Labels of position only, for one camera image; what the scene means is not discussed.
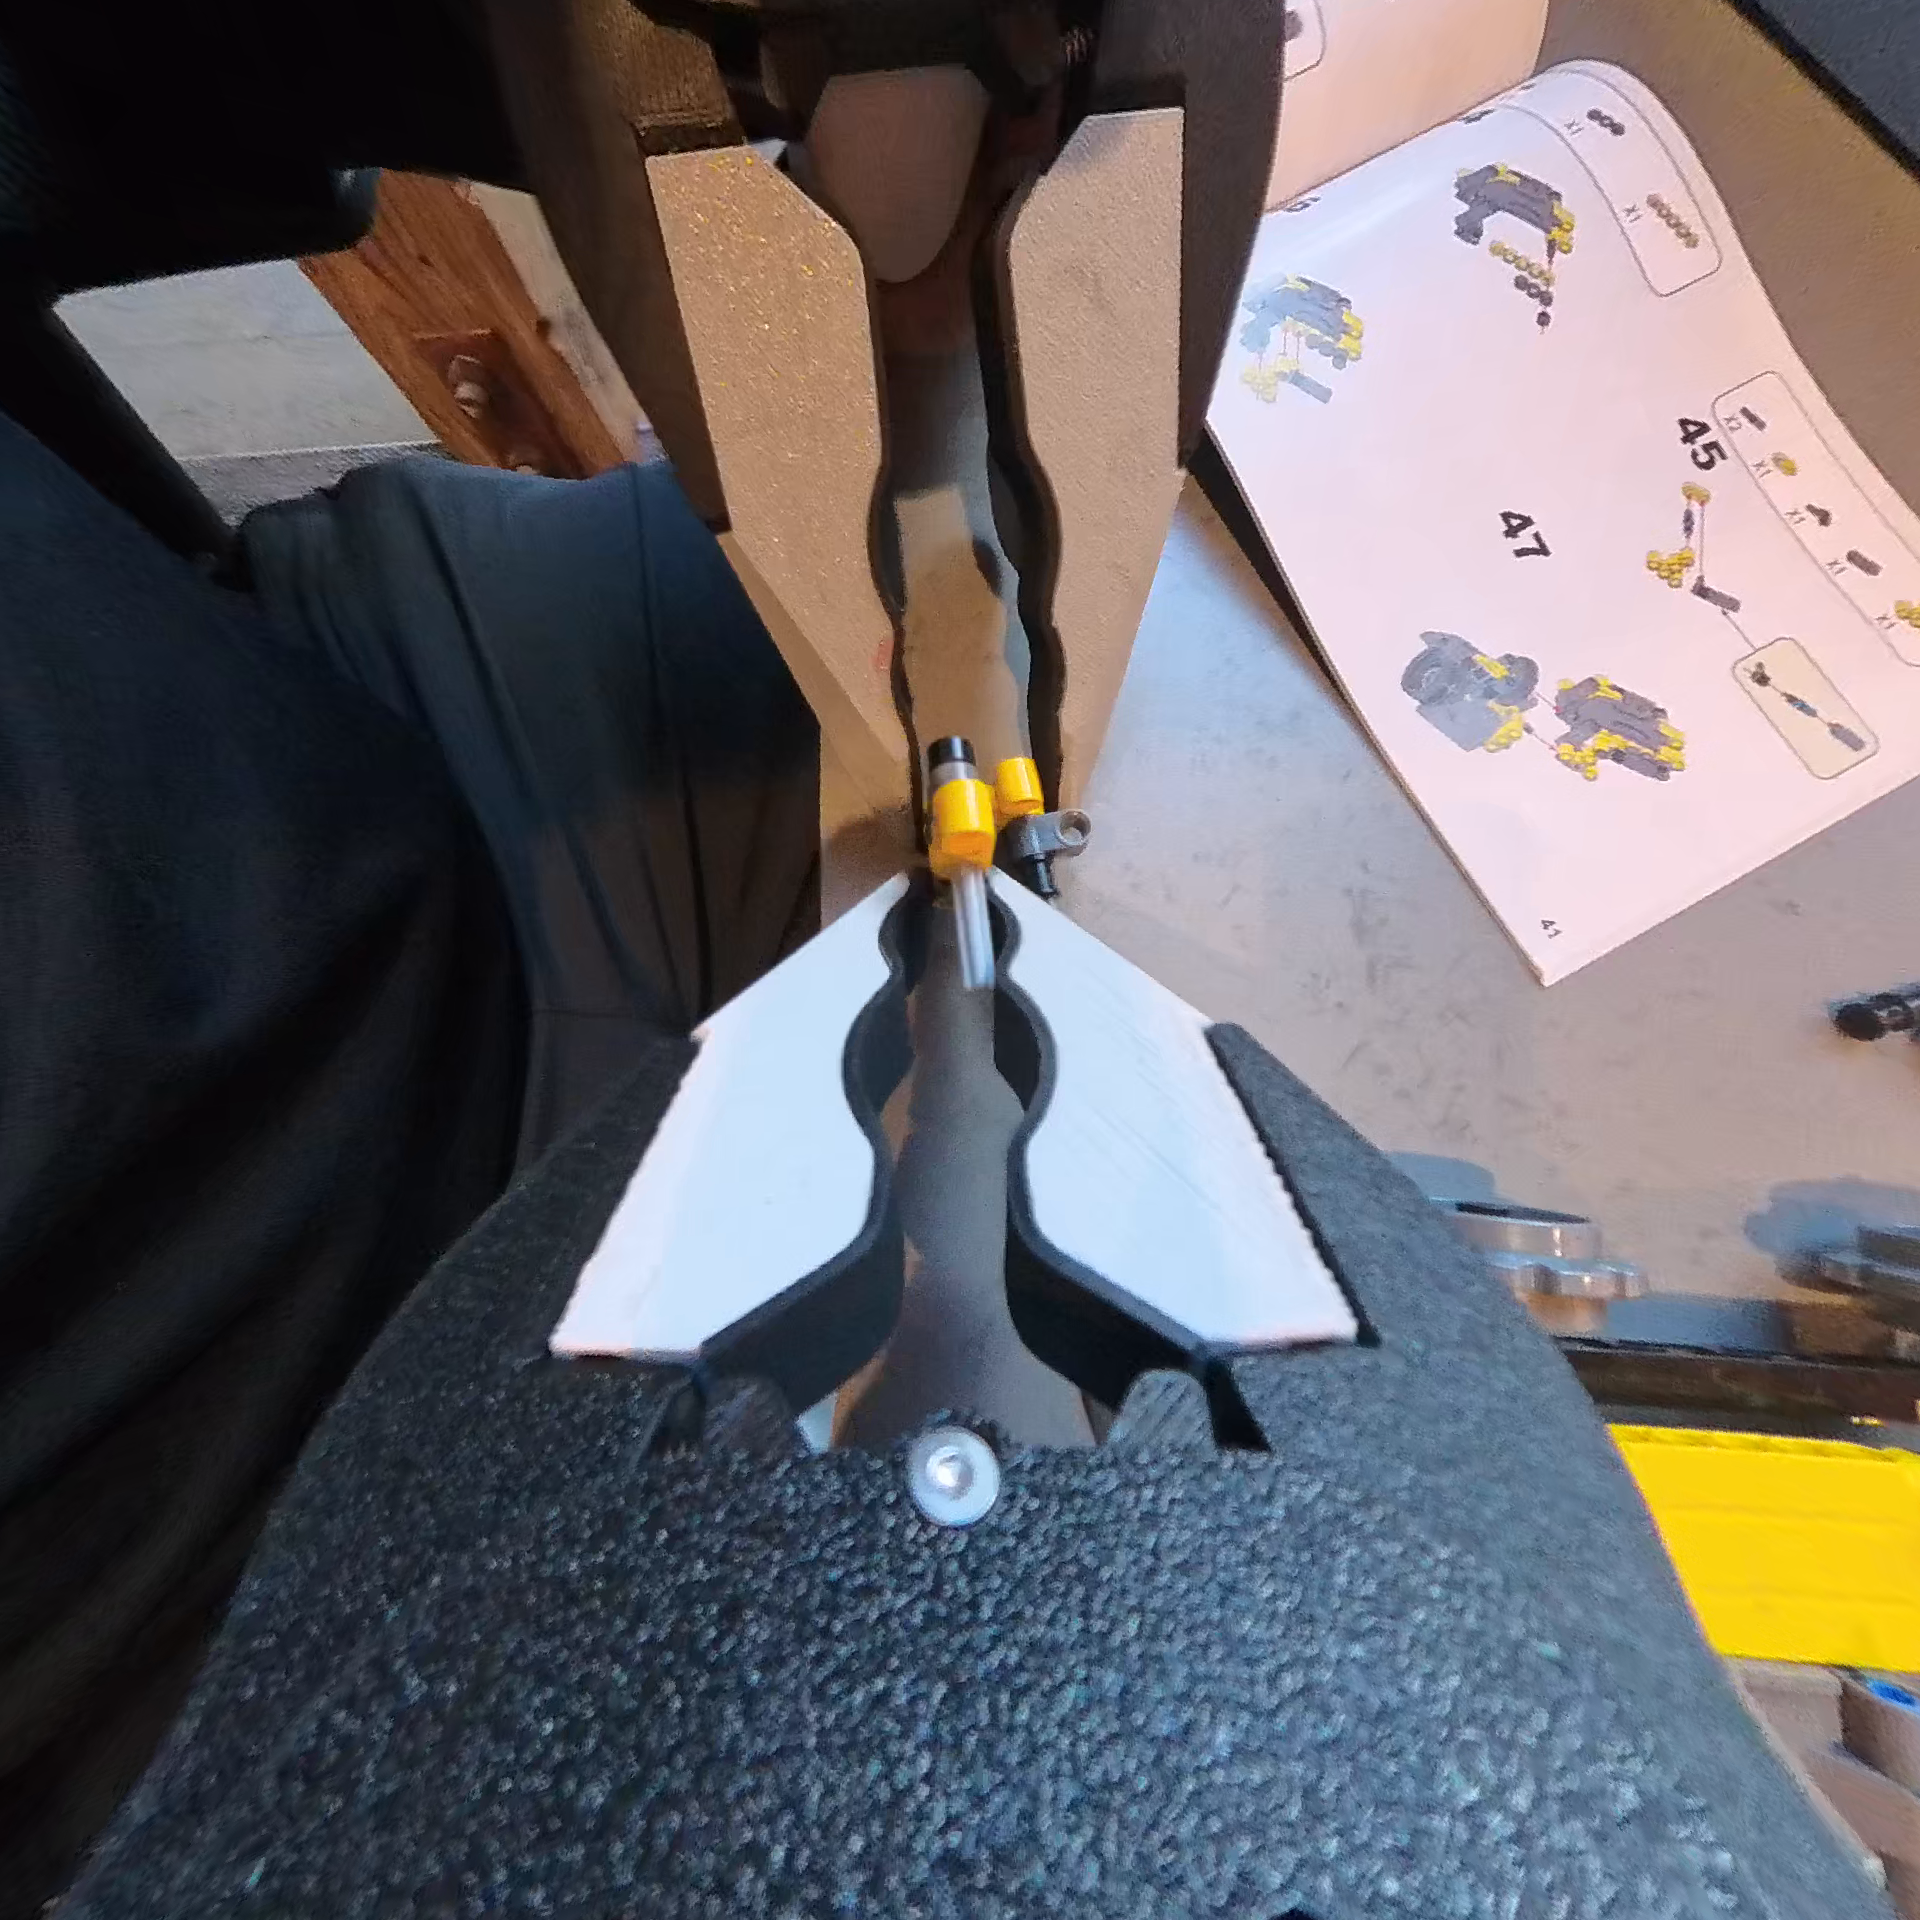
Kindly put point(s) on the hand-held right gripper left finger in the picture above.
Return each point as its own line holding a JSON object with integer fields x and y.
{"x": 721, "y": 1201}

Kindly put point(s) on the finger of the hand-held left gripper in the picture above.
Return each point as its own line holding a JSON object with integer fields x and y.
{"x": 1110, "y": 376}
{"x": 765, "y": 376}

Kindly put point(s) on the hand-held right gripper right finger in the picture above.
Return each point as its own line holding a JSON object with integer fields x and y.
{"x": 1171, "y": 1186}

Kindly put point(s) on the grey yellow axle subassembly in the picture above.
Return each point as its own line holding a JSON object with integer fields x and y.
{"x": 1050, "y": 833}

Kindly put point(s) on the small yellow brick connector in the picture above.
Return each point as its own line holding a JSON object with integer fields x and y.
{"x": 962, "y": 826}

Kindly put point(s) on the instruction booklet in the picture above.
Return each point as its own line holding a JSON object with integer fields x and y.
{"x": 1577, "y": 451}

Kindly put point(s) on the person's left forearm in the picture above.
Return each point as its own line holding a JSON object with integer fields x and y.
{"x": 227, "y": 105}

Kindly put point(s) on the grey desk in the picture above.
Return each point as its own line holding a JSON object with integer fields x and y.
{"x": 1275, "y": 901}

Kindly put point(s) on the person's grey trouser leg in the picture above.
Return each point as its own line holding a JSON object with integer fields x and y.
{"x": 525, "y": 677}

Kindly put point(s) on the yellow black brick vehicle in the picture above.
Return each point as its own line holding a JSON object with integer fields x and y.
{"x": 1769, "y": 1531}

